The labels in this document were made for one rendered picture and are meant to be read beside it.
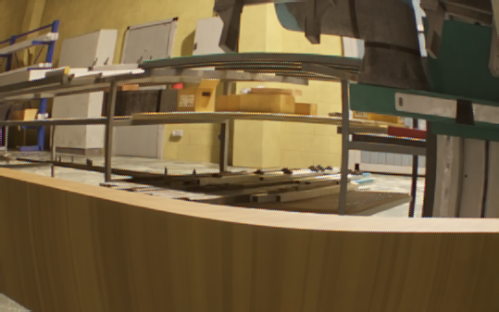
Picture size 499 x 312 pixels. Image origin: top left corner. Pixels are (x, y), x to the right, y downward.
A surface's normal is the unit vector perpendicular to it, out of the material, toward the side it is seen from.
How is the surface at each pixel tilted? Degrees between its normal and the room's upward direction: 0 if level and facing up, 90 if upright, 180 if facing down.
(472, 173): 90
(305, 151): 90
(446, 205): 90
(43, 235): 90
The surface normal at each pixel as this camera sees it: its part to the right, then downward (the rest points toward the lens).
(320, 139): -0.51, 0.03
